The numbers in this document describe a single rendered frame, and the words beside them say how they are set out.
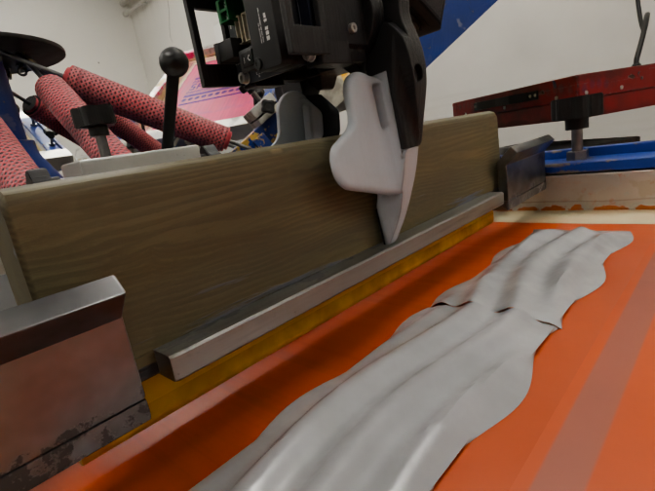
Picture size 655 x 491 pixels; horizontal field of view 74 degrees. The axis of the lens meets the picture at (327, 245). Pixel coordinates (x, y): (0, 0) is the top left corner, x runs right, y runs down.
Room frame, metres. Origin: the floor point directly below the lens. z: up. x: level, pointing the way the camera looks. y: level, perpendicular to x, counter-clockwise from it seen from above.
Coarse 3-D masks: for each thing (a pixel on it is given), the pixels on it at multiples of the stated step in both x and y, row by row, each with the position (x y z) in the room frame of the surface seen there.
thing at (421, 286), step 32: (512, 224) 0.39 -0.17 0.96; (544, 224) 0.37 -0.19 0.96; (576, 224) 0.36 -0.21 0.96; (608, 224) 0.34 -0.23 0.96; (640, 224) 0.33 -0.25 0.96; (448, 256) 0.33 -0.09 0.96; (480, 256) 0.31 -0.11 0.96; (608, 256) 0.27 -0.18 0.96; (640, 256) 0.26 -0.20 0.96; (384, 288) 0.28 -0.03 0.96; (416, 288) 0.27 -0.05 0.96; (448, 288) 0.26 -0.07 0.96; (608, 288) 0.22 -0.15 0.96; (576, 320) 0.19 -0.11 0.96
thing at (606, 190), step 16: (560, 176) 0.41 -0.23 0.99; (576, 176) 0.40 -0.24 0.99; (592, 176) 0.40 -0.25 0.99; (608, 176) 0.39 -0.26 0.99; (624, 176) 0.38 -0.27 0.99; (640, 176) 0.37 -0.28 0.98; (544, 192) 0.42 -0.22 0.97; (560, 192) 0.41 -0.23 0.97; (576, 192) 0.40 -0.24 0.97; (592, 192) 0.40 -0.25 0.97; (608, 192) 0.39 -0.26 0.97; (624, 192) 0.38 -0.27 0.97; (640, 192) 0.37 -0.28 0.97; (512, 208) 0.45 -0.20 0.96; (528, 208) 0.44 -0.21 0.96; (544, 208) 0.43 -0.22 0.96; (560, 208) 0.41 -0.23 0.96; (576, 208) 0.40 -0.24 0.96; (592, 208) 0.40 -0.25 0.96; (608, 208) 0.39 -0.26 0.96; (624, 208) 0.38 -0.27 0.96; (640, 208) 0.37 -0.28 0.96
